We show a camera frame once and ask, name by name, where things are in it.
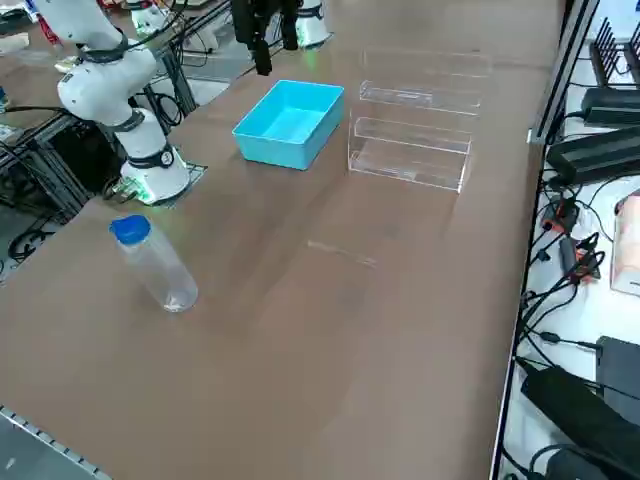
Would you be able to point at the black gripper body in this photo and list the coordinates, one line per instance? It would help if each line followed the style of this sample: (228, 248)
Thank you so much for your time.
(247, 17)

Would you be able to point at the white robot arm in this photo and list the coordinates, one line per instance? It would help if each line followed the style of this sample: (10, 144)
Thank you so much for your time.
(314, 25)
(137, 142)

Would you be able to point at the white robot base with green light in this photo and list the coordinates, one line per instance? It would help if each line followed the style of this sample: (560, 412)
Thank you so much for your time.
(146, 17)

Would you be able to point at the clear acrylic tiered rack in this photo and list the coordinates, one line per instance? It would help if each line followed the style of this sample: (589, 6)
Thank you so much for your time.
(410, 135)

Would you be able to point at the black pronged rack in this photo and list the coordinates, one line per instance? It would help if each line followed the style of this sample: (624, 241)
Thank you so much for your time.
(612, 50)

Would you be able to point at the turquoise plastic bin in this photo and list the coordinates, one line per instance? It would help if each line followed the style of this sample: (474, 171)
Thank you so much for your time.
(290, 125)

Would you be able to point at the clear bottle with blue cap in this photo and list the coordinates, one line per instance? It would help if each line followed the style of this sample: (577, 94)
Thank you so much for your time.
(155, 265)

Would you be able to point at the orange and black connector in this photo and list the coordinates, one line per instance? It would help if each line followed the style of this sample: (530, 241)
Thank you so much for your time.
(562, 212)
(585, 262)

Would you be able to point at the black ribbed power adapter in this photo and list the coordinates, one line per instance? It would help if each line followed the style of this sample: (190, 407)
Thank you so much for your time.
(612, 105)
(595, 152)

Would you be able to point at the pink box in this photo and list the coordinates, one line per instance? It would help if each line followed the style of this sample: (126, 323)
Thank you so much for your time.
(627, 245)

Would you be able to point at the aluminium edge profile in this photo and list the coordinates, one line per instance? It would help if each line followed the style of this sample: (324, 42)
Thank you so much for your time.
(45, 440)

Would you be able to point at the large black power brick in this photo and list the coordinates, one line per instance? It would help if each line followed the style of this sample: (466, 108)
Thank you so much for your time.
(565, 395)

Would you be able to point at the black flat device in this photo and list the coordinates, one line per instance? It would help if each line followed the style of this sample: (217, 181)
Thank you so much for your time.
(622, 375)

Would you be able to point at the black rounded power adapter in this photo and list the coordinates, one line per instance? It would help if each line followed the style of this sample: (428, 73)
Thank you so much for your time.
(585, 462)

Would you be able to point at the metal base plate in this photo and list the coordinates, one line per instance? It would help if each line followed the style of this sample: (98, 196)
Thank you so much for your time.
(196, 172)

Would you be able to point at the black metal frame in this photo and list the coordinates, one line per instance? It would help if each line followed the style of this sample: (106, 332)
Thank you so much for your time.
(45, 165)

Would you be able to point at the aluminium rail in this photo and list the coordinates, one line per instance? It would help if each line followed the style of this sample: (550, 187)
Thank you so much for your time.
(560, 75)

